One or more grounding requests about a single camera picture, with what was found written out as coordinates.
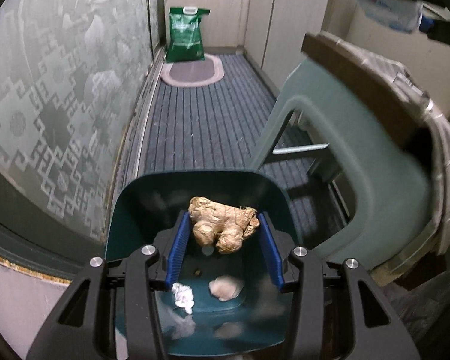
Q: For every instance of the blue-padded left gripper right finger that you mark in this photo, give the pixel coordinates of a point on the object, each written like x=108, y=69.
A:
x=276, y=247

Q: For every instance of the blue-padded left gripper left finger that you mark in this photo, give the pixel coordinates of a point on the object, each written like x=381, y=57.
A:
x=172, y=245

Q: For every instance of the blue white tissue pack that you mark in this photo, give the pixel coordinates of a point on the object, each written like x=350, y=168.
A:
x=403, y=16

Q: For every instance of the ginger root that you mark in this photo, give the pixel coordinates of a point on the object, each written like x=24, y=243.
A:
x=221, y=226

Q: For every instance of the white tissue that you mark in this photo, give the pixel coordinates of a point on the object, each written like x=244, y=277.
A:
x=183, y=297

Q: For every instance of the dark teal trash bin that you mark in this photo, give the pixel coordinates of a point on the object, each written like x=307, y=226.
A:
x=256, y=321

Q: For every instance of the white kitchen cabinet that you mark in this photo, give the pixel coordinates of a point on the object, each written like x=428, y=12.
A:
x=268, y=32

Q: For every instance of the grey checked tablecloth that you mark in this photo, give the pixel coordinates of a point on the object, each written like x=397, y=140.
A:
x=410, y=117

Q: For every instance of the striped blue floor runner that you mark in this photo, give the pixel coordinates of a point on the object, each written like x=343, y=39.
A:
x=200, y=143

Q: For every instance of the teal plastic stool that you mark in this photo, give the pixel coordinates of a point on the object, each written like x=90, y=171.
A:
x=393, y=193

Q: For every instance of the oval pink floor mat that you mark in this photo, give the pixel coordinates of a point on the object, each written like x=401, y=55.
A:
x=193, y=74

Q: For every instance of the green rice bag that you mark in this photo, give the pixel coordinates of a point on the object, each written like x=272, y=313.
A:
x=185, y=43

